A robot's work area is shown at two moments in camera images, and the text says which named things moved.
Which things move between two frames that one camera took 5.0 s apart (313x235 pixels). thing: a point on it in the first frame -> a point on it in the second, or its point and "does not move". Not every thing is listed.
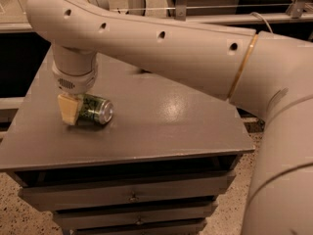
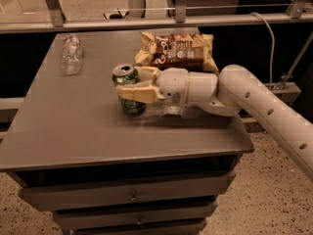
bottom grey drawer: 189,227 does not move
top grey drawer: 181,190 does not move
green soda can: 95,111 -> 126,73
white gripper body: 75,83 -> 172,82
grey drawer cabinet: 164,164 does not move
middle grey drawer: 183,212 does not move
